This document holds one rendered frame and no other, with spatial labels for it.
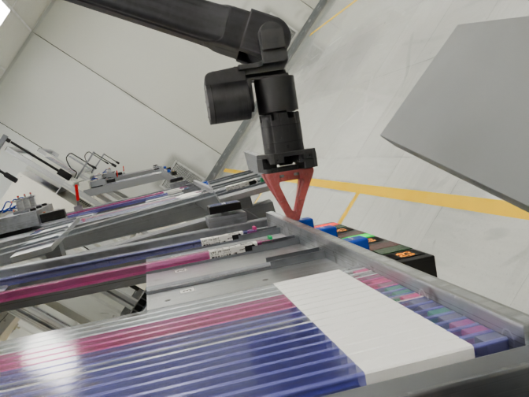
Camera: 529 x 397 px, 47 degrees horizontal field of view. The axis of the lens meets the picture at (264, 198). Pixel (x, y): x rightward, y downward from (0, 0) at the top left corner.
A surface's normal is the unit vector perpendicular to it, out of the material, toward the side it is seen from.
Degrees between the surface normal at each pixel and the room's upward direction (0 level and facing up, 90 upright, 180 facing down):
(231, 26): 84
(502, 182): 0
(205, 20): 77
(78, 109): 90
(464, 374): 47
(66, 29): 90
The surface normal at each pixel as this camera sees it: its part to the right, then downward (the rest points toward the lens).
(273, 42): 0.12, -0.06
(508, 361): -0.17, -0.98
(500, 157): -0.83, -0.53
